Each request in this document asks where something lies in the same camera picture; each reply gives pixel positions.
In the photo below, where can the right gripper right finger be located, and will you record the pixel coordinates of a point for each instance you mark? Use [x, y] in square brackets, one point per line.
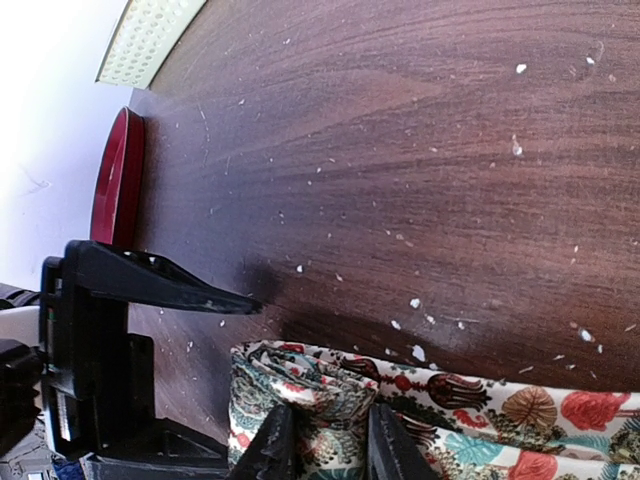
[391, 452]

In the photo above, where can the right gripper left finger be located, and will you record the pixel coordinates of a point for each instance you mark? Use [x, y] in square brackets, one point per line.
[271, 454]

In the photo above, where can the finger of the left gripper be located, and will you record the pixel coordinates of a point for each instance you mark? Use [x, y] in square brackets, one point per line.
[164, 450]
[132, 276]

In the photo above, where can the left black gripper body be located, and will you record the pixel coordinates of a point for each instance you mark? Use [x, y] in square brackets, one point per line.
[97, 385]

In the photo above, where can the patterned paisley necktie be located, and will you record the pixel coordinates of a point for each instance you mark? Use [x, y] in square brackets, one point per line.
[465, 427]

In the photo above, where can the red round tray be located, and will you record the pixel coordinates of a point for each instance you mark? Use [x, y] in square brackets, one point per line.
[118, 186]

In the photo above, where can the pale green plastic basket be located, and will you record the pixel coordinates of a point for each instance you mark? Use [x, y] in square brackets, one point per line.
[144, 36]

